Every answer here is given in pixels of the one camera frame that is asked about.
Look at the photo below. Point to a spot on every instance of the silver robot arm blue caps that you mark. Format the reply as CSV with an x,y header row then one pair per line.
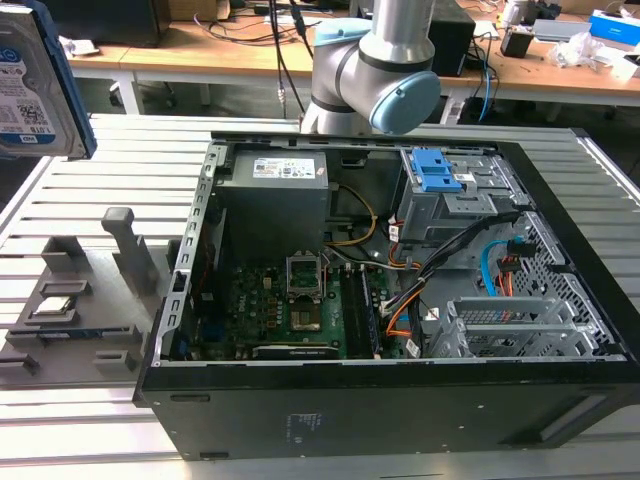
x,y
350,75

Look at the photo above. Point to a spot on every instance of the grey parts rack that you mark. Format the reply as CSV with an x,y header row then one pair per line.
x,y
100,310

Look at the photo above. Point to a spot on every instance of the small black box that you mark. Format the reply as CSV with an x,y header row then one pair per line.
x,y
516,42

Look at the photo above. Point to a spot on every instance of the silver CPU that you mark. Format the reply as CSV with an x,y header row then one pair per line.
x,y
52,306

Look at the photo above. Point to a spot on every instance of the green motherboard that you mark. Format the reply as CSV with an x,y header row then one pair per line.
x,y
260,305

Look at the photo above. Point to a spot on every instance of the wooden desk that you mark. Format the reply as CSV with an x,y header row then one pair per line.
x,y
225,55

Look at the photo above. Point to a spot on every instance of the blue cardboard box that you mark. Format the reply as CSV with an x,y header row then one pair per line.
x,y
615,24

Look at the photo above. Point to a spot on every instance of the hard disk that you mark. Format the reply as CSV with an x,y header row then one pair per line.
x,y
25,90

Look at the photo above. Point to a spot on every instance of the grey power supply unit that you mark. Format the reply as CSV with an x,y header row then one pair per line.
x,y
270,210

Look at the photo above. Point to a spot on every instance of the black open PC case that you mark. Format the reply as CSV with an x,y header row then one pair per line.
x,y
400,415

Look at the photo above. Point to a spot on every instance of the blue plastic drive latch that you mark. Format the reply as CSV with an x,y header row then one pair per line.
x,y
432,172

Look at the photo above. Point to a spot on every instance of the black RAM stick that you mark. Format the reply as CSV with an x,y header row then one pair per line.
x,y
371,315

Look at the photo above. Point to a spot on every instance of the silver metal disk bay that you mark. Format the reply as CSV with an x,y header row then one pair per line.
x,y
505,305

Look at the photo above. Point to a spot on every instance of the black speaker box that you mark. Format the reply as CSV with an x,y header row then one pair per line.
x,y
452,42

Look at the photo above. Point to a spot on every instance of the large black box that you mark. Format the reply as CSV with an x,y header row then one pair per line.
x,y
115,22

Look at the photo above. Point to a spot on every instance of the CPU socket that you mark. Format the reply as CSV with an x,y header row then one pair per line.
x,y
303,274

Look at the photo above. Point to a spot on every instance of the crumpled clear plastic bag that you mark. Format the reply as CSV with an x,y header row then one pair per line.
x,y
577,50

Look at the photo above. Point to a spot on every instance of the black graphics card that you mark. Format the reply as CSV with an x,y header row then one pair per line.
x,y
295,351

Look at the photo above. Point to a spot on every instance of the silver metal drive cage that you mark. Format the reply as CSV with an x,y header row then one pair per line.
x,y
450,210

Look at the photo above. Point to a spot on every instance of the grey flat box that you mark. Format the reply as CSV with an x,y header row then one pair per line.
x,y
560,30

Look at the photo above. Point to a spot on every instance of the square chipset heatsink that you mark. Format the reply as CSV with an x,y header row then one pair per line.
x,y
305,321

